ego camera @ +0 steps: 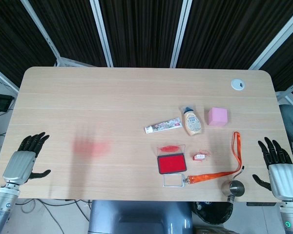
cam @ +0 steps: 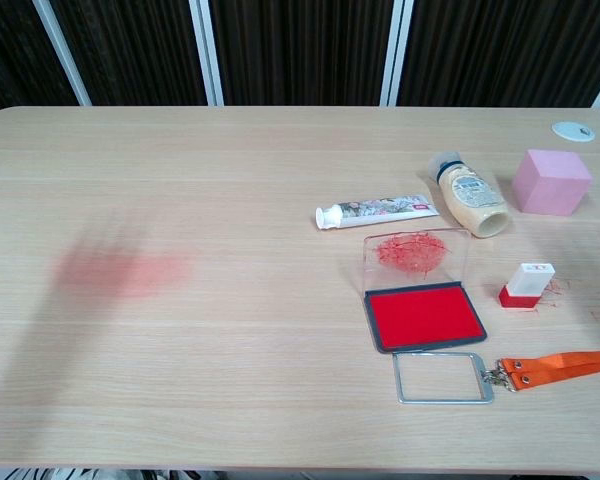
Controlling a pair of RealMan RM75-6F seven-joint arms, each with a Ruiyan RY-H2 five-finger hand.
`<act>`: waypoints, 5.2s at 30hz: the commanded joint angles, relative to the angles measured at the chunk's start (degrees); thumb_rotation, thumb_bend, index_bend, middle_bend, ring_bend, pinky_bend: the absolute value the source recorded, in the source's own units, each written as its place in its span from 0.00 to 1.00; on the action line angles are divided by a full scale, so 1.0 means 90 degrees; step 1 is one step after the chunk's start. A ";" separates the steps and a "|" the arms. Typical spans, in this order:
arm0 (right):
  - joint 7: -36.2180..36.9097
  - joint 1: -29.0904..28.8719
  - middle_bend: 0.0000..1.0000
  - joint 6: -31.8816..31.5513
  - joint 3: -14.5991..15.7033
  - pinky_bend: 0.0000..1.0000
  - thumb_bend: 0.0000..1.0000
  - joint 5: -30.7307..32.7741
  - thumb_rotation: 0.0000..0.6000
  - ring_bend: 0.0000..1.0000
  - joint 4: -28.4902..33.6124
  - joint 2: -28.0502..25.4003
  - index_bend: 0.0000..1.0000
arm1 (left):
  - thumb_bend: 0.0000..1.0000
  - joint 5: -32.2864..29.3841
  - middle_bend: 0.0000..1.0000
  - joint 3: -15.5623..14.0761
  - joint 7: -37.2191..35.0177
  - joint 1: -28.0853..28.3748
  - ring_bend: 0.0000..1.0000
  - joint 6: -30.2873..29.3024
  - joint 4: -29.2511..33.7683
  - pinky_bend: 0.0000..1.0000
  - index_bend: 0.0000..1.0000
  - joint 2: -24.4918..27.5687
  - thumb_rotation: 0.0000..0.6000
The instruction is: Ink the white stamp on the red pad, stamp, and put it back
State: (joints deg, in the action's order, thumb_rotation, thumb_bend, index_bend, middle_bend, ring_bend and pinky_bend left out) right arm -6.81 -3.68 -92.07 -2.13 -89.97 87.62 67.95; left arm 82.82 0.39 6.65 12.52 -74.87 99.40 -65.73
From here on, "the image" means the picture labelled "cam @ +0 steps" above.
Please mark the white red stamp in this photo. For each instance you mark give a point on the white red stamp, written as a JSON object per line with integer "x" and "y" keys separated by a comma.
{"x": 527, "y": 280}

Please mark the floral print toothpaste tube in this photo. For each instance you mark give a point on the floral print toothpaste tube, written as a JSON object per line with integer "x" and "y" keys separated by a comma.
{"x": 380, "y": 210}

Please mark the red ink pad clear lid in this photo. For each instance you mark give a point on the red ink pad clear lid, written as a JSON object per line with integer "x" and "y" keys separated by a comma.
{"x": 420, "y": 320}

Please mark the cream squeeze bottle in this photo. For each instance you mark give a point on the cream squeeze bottle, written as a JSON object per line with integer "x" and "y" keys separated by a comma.
{"x": 470, "y": 200}

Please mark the pink foam cube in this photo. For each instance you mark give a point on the pink foam cube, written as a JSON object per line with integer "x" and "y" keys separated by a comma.
{"x": 550, "y": 185}

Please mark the black and white fabric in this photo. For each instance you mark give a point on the black and white fabric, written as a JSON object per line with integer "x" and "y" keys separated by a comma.
{"x": 45, "y": 474}

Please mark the clear badge holder metal frame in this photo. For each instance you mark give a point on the clear badge holder metal frame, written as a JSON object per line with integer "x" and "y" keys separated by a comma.
{"x": 397, "y": 380}

